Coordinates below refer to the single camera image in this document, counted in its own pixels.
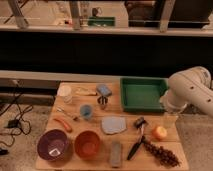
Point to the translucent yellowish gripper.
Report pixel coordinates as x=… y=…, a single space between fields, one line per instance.
x=169 y=119

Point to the blue sponge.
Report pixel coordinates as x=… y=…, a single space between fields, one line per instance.
x=103 y=90

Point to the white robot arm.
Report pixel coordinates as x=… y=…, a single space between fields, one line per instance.
x=190 y=86

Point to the blue plastic cup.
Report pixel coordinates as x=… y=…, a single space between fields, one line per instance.
x=86 y=112

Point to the orange yellow fruit toy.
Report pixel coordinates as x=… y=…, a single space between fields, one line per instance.
x=159 y=132

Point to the dark grape bunch toy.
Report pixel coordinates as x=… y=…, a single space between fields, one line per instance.
x=165 y=157

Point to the green plastic tray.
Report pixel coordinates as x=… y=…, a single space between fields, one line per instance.
x=142 y=94

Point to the light blue plate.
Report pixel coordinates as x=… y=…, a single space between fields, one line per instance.
x=113 y=125

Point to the grey rectangular block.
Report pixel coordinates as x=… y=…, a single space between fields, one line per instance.
x=115 y=154

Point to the orange bowl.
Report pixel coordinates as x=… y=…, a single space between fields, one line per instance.
x=87 y=144

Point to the beige wooden piece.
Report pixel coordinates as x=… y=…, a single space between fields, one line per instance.
x=85 y=92

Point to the orange carrot toy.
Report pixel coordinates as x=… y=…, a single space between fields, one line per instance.
x=66 y=126

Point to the metal spoon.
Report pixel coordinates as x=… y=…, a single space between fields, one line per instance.
x=73 y=117

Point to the purple bowl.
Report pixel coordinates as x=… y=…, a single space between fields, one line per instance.
x=52 y=145

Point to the green box on shelf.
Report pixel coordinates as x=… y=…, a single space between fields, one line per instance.
x=101 y=21

